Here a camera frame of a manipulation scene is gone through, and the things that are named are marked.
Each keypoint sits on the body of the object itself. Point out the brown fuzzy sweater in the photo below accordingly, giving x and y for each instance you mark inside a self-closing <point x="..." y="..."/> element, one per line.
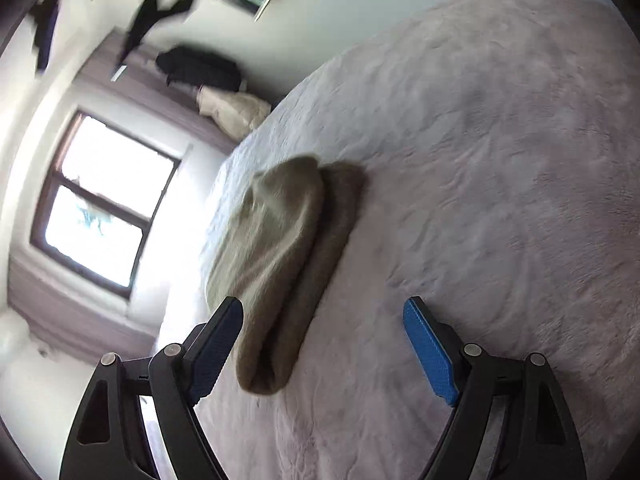
<point x="285" y="260"/>

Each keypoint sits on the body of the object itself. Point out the black hanging coat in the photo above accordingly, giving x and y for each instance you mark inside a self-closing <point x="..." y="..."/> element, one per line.
<point x="200" y="67"/>

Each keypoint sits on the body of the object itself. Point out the black hanging garment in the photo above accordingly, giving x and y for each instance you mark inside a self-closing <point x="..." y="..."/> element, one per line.
<point x="150" y="15"/>

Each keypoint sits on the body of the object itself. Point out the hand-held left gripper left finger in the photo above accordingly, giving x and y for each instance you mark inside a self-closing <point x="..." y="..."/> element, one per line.
<point x="215" y="355"/>

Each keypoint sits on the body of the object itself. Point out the beige puffer coat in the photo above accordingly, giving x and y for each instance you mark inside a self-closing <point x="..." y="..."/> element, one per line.
<point x="235" y="110"/>

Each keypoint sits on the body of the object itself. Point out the pinkish grey curtain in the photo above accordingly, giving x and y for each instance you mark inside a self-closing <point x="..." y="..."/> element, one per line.
<point x="150" y="95"/>
<point x="75" y="320"/>

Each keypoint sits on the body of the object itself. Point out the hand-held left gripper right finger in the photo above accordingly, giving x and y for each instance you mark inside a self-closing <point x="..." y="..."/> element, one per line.
<point x="430" y="352"/>

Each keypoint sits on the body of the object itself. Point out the lavender embossed blanket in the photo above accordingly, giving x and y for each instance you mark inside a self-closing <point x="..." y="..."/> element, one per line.
<point x="475" y="185"/>

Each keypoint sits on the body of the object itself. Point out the brown framed window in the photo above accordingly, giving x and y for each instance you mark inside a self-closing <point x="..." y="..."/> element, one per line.
<point x="100" y="200"/>

